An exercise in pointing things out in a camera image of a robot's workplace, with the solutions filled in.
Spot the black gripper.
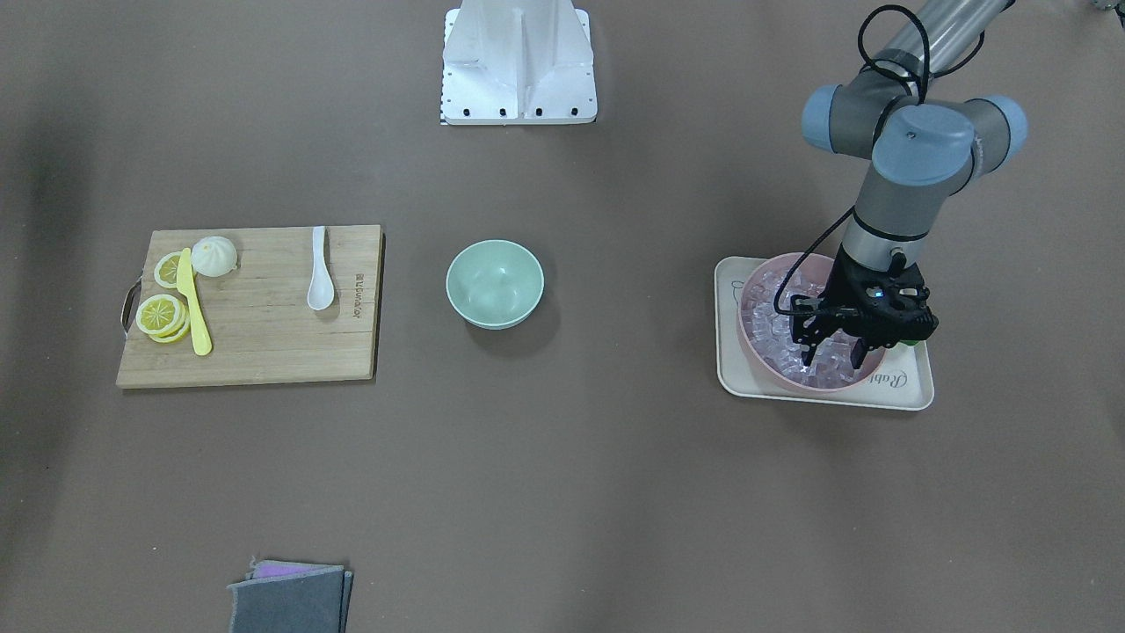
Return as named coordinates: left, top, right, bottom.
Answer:
left=788, top=247, right=939, bottom=368

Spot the white ceramic spoon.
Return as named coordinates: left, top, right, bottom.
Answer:
left=306, top=225, right=338, bottom=311

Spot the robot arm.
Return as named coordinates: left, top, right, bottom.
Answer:
left=774, top=1, right=1028, bottom=367

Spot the pink bowl of ice cubes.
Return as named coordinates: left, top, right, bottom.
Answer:
left=735, top=252, right=887, bottom=394

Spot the mint green bowl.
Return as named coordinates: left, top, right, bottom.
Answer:
left=446, top=239, right=546, bottom=331

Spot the beige rabbit tray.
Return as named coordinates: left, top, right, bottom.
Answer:
left=714, top=256, right=935, bottom=412

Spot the bamboo cutting board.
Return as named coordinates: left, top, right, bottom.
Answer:
left=116, top=225, right=383, bottom=389

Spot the grey folded cloth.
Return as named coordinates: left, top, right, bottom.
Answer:
left=228, top=558, right=354, bottom=632

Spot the yellow plastic knife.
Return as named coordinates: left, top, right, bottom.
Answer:
left=176, top=248, right=213, bottom=358

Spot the lemon slice stack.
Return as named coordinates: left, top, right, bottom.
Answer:
left=135, top=293, right=192, bottom=344

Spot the single lemon slice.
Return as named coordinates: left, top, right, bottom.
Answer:
left=153, top=251, right=182, bottom=291

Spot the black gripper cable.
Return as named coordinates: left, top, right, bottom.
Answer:
left=772, top=4, right=1013, bottom=317

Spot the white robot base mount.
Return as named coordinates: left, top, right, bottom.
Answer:
left=439, top=1, right=599, bottom=126

